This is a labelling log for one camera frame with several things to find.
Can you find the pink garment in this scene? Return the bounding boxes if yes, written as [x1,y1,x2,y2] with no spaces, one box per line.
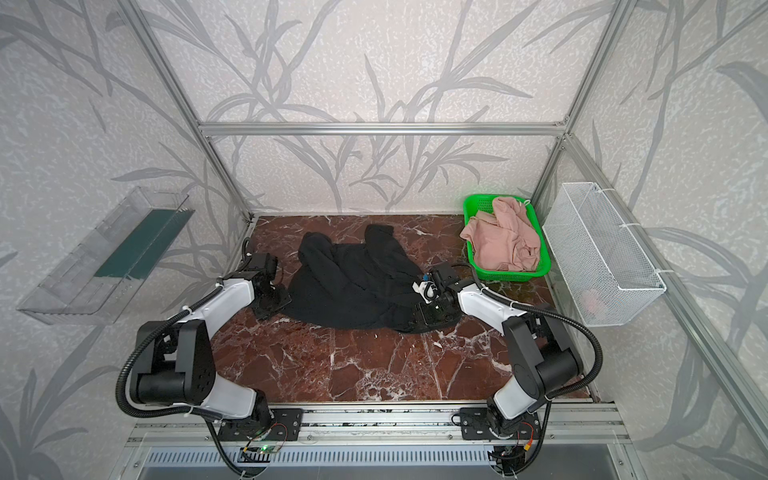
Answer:
[460,197,541,272]

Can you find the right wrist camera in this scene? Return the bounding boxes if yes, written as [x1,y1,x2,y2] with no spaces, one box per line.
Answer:
[412,262,461,304]

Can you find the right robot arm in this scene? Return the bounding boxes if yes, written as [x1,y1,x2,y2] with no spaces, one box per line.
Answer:
[412,279,602,429]

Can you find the green circuit board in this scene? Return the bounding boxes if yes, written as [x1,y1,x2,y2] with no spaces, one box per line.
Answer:
[239,443,283,464]

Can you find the green plastic basket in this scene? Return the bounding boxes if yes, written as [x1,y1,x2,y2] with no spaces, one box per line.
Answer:
[463,194,551,282]

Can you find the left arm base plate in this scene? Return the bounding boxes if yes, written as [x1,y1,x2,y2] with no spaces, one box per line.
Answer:
[218,408,304,442]

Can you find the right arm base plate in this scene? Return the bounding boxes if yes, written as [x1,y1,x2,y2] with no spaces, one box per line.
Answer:
[451,407,541,444]

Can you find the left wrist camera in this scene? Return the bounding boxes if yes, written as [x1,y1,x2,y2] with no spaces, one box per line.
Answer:
[240,252,279,281]

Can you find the clear plastic wall bin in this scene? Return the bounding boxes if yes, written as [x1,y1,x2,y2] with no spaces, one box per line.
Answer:
[17,187,194,326]

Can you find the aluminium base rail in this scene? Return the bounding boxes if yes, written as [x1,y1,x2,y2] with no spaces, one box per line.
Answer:
[126,399,631,447]

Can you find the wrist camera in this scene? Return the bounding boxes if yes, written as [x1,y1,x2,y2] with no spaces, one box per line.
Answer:
[240,252,279,281]
[412,262,461,304]

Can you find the white wire basket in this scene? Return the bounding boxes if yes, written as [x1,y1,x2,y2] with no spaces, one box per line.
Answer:
[543,182,666,327]

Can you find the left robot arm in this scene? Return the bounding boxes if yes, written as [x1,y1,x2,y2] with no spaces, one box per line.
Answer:
[115,267,290,429]

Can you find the black shirt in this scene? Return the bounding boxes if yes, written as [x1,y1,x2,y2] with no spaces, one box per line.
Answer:
[283,224,423,334]

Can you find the aluminium frame crossbar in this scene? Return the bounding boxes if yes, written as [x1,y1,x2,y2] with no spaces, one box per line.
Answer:
[198,122,565,137]

